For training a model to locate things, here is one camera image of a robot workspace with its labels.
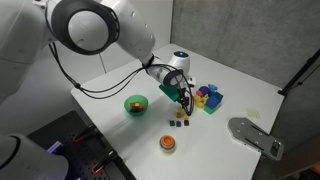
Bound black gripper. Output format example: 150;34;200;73
177;85;192;107

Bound large blue toy block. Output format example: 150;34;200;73
205;91;225;110

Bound green plastic bowl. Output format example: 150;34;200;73
123;94;149;117

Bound yellow toy piece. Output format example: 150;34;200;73
194;94;210;110

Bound purple toy piece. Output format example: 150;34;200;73
197;85;212;97

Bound green toy piece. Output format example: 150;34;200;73
203;103;222;116

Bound light blue toy piece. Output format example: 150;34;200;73
207;83;219;93

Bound rainbow stacking cups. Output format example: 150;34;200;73
159;134;177;155

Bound grey metal plate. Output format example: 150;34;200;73
227;116;285;162

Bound black mounting board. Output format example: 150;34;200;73
25;109;136;180

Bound black pole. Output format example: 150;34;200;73
277;48;320;98

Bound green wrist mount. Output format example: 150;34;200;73
158;84;181;103

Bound black clamp with red handle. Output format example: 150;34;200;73
91;150;119;176
72;123;99;145

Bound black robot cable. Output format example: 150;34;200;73
47;41;196;116

